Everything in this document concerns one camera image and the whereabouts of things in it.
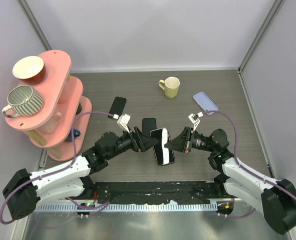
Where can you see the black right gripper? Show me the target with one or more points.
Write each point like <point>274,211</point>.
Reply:
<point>184,142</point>

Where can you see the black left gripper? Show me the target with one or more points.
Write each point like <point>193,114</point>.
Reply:
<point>139,141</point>

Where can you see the blue-edged smartphone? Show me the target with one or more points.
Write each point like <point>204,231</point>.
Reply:
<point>148,125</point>

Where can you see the black phone case two holes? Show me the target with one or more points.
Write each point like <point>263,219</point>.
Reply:
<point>159,160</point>

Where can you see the black smartphone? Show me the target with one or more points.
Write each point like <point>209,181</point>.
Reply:
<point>117,106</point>

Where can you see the lilac phone case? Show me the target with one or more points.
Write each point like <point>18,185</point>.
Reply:
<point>205,103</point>

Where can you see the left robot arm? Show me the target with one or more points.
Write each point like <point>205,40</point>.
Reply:
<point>26,191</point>

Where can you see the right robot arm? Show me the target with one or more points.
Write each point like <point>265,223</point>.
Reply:
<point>275,200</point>

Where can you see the yellow faceted mug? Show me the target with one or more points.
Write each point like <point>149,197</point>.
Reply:
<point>170,86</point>

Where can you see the blue cup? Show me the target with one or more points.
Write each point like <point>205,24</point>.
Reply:
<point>76,133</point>

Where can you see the pink tiered shelf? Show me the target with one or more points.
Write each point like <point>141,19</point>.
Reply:
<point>62,93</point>

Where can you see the clear glass cup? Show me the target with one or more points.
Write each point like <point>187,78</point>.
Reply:
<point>51,125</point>

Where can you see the striped grey mug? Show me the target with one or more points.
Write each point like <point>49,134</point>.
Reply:
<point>24,100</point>

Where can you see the red bowl white inside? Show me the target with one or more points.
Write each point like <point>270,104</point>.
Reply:
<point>31,70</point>

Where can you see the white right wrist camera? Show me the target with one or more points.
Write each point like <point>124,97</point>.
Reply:
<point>195,119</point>

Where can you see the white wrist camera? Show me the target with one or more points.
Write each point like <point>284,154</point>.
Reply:
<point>122,121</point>
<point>195,119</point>

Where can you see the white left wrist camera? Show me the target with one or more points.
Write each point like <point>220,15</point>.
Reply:
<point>122,121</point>

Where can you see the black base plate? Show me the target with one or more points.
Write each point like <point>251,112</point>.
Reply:
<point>153,192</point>

